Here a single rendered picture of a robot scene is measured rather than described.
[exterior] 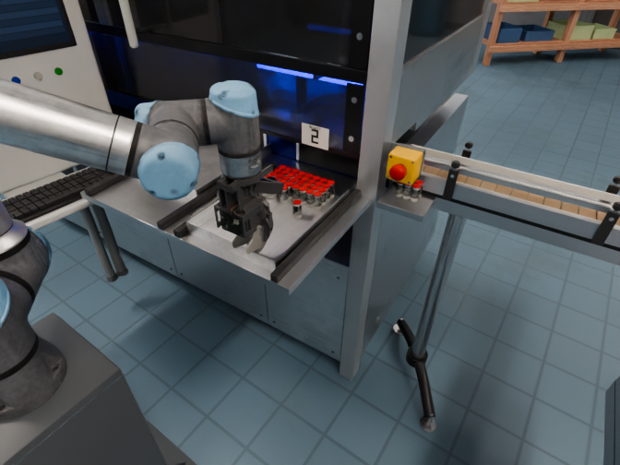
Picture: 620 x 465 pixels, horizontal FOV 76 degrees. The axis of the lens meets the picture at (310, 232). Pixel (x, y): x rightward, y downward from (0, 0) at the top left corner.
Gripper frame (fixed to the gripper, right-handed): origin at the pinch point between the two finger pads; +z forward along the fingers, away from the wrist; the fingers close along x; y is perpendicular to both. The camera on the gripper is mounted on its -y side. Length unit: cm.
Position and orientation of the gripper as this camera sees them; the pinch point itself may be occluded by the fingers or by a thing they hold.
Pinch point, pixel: (256, 247)
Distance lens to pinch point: 87.8
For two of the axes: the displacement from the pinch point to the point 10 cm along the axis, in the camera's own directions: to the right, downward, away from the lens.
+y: -5.2, 5.2, -6.7
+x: 8.5, 3.3, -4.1
